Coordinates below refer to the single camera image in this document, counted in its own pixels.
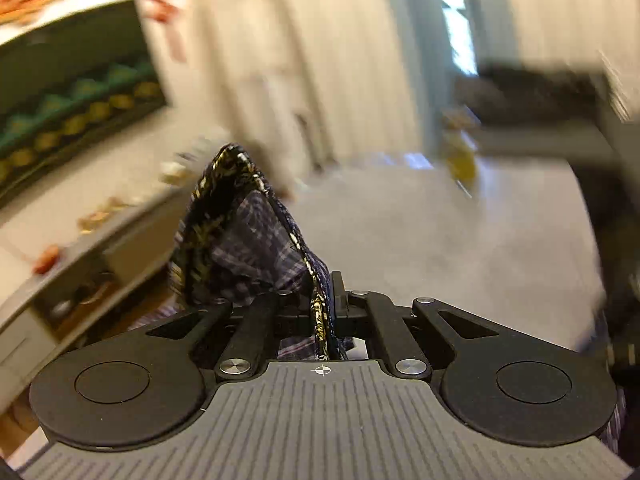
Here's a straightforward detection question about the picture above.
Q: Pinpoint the lace-covered standing air conditioner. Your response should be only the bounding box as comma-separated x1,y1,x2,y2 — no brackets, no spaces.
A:
197,0,336,196

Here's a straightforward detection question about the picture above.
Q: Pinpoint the gold bowl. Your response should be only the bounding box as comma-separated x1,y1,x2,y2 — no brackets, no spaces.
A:
77,210,109,234

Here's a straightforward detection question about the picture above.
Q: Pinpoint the light window curtain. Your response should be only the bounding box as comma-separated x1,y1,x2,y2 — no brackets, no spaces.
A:
300,0,640,171

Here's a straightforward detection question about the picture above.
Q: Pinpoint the grey and brown tv cabinet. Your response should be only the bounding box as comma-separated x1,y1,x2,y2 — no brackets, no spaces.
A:
0,180,201,411

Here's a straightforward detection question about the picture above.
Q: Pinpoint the navy plaid shirt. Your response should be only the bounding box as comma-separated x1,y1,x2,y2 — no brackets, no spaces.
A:
127,142,628,453

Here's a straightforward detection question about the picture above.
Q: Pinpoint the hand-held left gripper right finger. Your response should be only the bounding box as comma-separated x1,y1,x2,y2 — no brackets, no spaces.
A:
330,271,502,381

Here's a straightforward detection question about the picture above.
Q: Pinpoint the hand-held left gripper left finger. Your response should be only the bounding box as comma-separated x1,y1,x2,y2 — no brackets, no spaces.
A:
144,291,302,382

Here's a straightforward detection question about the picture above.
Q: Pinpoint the yellow-green drinking glass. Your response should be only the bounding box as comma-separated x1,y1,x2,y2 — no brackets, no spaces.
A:
440,110,482,197

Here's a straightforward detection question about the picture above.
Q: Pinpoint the red fruit plate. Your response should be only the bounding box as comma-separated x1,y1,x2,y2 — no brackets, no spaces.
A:
32,244,62,275

